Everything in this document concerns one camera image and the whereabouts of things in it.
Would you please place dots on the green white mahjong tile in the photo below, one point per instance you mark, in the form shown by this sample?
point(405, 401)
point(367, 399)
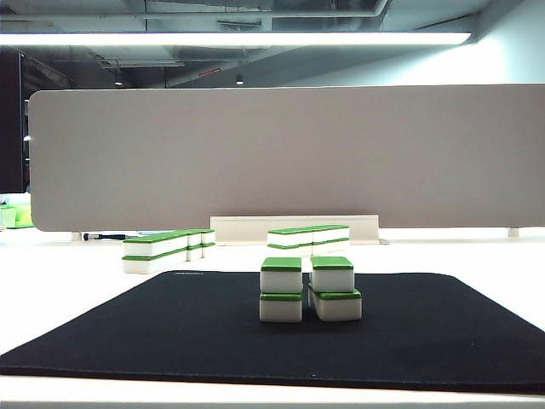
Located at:
point(171, 259)
point(208, 238)
point(333, 280)
point(338, 307)
point(171, 243)
point(182, 255)
point(344, 246)
point(139, 266)
point(332, 248)
point(194, 240)
point(139, 249)
point(281, 309)
point(306, 251)
point(182, 241)
point(320, 249)
point(194, 254)
point(306, 238)
point(332, 234)
point(282, 240)
point(208, 251)
point(344, 234)
point(320, 236)
point(281, 281)
point(282, 252)

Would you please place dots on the grey desk divider panel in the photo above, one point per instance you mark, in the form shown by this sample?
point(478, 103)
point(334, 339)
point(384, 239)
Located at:
point(298, 157)

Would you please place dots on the black ceiling spot lamp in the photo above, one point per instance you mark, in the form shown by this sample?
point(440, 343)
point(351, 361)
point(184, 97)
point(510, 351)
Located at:
point(239, 79)

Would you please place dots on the red ceiling sign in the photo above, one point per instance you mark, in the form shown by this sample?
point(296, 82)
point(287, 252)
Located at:
point(210, 72)

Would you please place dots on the long ceiling light strip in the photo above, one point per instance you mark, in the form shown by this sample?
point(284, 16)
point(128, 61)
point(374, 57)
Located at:
point(255, 38)

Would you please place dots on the black pen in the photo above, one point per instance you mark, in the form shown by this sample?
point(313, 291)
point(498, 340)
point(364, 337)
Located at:
point(107, 235)

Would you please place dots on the black rectangular mat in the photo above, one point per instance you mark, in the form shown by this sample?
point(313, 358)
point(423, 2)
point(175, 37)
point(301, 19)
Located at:
point(127, 341)

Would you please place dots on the yellow green object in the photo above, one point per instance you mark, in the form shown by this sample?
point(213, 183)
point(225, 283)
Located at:
point(24, 216)

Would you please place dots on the white green box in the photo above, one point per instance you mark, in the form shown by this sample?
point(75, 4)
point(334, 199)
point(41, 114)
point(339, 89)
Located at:
point(7, 216)

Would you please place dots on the dark cabinet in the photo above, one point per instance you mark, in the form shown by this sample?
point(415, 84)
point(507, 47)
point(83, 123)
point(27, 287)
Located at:
point(8, 128)

